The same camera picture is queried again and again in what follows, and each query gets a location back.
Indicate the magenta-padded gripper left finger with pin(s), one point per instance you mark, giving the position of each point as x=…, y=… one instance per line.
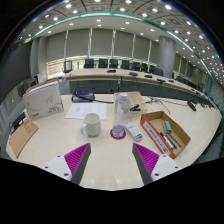
x=76, y=160

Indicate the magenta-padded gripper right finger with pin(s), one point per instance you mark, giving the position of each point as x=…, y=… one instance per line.
x=148, y=160

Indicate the clear plastic water bottle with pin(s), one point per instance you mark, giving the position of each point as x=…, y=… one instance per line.
x=120, y=116

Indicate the brown red-edged cardboard box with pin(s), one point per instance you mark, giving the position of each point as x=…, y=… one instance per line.
x=156, y=138

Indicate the grey board eraser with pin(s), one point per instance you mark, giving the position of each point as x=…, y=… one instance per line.
x=167, y=126

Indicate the white ceramic mug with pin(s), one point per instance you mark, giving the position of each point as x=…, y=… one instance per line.
x=92, y=125

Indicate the flat round red coaster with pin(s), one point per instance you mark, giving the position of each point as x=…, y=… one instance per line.
x=112, y=136

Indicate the white paper sheet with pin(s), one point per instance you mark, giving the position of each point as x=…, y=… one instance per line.
x=83, y=110

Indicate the black marker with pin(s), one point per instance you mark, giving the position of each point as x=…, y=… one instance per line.
x=135, y=107

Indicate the brown paper envelope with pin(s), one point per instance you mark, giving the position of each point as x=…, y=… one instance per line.
x=21, y=138

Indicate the cream open compartment box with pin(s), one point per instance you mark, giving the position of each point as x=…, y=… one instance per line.
x=136, y=98

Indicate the white printed cardboard box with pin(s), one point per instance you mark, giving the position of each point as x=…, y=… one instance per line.
x=43, y=100

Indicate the black desktop microphone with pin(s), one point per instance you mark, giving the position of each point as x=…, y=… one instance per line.
x=191, y=106

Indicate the black flat device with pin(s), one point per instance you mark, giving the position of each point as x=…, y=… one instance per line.
x=19, y=120

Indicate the long curved conference desk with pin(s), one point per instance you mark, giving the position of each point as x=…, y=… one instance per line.
x=110, y=74

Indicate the row of black office chairs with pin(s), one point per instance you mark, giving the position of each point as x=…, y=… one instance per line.
x=103, y=63

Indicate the round ceiling lights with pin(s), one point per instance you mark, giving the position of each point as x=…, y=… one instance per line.
x=68, y=6

